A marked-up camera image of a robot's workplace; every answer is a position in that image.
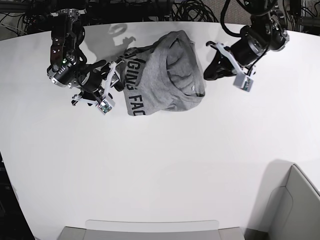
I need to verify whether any black cable bundle behind table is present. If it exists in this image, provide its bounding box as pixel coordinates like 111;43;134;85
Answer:
172;0;220;23

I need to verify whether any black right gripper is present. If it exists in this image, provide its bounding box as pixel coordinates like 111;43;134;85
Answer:
71;59;127;106

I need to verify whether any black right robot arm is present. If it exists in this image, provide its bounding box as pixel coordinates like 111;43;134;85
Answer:
47;9;206;115

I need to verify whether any grey T-shirt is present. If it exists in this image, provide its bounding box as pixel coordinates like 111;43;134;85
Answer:
117;30;206;117

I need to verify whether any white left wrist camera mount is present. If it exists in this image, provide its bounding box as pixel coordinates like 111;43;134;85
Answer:
205;41;256;92

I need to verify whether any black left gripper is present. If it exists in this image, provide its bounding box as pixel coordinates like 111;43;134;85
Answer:
230;37;268;70

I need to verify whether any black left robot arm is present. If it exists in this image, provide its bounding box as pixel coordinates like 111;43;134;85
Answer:
220;0;290;69

